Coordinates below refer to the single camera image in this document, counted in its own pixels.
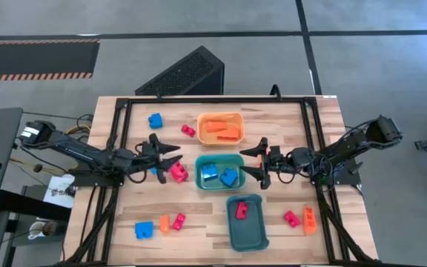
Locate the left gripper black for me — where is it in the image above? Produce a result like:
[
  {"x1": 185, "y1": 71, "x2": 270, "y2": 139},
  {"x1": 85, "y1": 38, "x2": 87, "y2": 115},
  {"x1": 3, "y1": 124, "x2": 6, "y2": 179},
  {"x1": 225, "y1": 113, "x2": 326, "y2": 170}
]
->
[{"x1": 136, "y1": 133, "x2": 184, "y2": 185}]

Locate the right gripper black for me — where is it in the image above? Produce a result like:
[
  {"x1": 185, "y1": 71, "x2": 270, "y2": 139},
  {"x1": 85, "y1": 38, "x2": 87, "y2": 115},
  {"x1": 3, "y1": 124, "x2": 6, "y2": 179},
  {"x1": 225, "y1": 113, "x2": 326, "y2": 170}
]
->
[{"x1": 239, "y1": 136, "x2": 297, "y2": 191}]

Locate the large red toy block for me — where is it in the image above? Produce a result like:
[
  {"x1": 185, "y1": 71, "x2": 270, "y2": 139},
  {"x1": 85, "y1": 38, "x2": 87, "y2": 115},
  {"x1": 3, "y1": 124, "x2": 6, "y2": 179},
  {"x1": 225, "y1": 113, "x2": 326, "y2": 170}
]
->
[{"x1": 169, "y1": 161, "x2": 190, "y2": 184}]

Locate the red toy building block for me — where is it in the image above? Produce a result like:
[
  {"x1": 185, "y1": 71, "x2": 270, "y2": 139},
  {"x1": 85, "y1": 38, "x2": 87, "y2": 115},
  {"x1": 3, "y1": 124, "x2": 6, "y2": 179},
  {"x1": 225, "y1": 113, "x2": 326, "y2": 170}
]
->
[
  {"x1": 172, "y1": 213, "x2": 187, "y2": 231},
  {"x1": 234, "y1": 201, "x2": 249, "y2": 221},
  {"x1": 283, "y1": 210, "x2": 302, "y2": 228}
]

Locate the long orange toy block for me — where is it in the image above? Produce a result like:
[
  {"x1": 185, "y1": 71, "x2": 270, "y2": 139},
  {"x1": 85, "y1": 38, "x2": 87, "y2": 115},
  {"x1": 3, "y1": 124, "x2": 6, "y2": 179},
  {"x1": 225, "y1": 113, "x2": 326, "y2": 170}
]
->
[{"x1": 302, "y1": 206, "x2": 318, "y2": 236}]

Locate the teal plastic bin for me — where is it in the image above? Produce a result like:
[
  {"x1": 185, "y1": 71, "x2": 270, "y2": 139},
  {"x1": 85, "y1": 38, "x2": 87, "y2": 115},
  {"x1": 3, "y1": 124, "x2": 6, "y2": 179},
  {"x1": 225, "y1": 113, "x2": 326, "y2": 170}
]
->
[{"x1": 193, "y1": 154, "x2": 245, "y2": 192}]

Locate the orange-yellow plastic bin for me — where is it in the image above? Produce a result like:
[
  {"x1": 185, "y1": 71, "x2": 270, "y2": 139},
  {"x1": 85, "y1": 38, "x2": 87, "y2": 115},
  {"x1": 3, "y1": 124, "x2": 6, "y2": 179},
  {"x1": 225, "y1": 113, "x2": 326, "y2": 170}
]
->
[{"x1": 196, "y1": 112, "x2": 245, "y2": 146}]

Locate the dark grey-green plastic bin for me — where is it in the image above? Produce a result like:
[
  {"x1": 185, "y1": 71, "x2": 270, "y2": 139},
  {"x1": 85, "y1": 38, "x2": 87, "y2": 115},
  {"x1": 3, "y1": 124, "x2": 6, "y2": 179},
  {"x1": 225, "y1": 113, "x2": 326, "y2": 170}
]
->
[{"x1": 225, "y1": 193, "x2": 270, "y2": 253}]

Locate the black mesh computer case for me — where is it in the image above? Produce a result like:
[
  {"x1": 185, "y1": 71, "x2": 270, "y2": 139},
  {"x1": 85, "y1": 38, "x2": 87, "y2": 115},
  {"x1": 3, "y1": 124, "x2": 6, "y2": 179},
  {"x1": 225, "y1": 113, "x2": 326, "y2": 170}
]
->
[{"x1": 134, "y1": 45, "x2": 225, "y2": 96}]

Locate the white printed paper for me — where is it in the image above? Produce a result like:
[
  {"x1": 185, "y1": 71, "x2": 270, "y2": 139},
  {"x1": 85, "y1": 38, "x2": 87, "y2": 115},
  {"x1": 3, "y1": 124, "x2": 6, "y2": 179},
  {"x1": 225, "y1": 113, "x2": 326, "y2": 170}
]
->
[{"x1": 42, "y1": 174, "x2": 76, "y2": 209}]

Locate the black side stand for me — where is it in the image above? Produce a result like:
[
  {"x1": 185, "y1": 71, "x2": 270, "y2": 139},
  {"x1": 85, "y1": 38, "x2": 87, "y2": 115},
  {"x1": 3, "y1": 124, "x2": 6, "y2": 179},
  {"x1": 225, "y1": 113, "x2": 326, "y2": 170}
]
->
[{"x1": 0, "y1": 184, "x2": 73, "y2": 267}]

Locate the white mug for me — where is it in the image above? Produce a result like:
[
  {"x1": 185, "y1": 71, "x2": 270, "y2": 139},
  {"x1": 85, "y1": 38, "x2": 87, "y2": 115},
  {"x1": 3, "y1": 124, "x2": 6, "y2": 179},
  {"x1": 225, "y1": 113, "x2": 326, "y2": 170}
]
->
[{"x1": 27, "y1": 220, "x2": 61, "y2": 241}]

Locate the black hazard-striped floor mat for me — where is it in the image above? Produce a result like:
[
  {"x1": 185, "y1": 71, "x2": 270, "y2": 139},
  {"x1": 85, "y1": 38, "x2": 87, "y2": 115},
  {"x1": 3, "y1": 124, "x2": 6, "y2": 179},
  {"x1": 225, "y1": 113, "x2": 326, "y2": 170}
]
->
[{"x1": 0, "y1": 39, "x2": 101, "y2": 82}]

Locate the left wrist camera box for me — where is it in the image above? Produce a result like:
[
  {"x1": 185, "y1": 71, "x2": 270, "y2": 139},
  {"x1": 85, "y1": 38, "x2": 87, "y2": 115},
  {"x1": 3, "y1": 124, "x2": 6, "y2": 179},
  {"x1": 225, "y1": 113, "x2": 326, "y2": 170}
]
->
[{"x1": 142, "y1": 142, "x2": 159, "y2": 159}]

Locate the black cable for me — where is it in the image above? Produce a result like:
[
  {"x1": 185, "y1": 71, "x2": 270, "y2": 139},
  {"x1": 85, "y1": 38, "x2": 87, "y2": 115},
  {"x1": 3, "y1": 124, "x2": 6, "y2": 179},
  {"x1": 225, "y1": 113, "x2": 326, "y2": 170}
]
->
[{"x1": 270, "y1": 84, "x2": 283, "y2": 102}]

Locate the yellow cable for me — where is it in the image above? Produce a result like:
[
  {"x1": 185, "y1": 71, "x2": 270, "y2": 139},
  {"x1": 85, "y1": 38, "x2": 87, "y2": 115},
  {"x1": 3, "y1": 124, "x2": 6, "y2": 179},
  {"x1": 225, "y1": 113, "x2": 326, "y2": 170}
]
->
[{"x1": 64, "y1": 124, "x2": 92, "y2": 135}]

